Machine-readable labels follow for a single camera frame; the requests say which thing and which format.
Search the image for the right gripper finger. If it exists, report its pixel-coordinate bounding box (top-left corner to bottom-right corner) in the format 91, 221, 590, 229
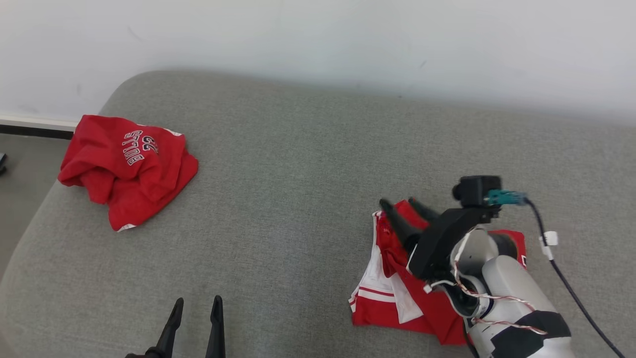
408, 197, 441, 223
379, 199, 423, 252

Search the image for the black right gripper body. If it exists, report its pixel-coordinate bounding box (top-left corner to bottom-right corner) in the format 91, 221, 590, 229
407, 206, 501, 282

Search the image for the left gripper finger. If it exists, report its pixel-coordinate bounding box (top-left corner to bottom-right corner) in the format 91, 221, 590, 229
151, 297, 184, 358
205, 295, 227, 358

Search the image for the red shirt with white sleeves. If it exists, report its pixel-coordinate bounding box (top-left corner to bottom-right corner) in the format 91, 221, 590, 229
348, 199, 527, 346

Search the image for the grey fabric sofa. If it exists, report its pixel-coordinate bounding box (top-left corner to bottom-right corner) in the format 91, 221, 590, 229
0, 70, 636, 358

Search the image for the red Bulls 23 garment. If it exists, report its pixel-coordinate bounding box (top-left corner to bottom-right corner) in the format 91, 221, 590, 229
58, 115, 199, 233

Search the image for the white black skirting board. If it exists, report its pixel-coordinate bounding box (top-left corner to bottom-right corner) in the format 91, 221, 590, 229
0, 114, 78, 140

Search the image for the red white twisted wire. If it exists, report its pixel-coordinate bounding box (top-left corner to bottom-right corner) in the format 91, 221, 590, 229
425, 261, 548, 335

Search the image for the white cable label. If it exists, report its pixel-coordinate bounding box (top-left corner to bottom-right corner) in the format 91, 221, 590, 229
539, 231, 559, 261

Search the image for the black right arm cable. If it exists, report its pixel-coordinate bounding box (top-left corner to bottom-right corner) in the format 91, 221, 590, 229
487, 190, 628, 358

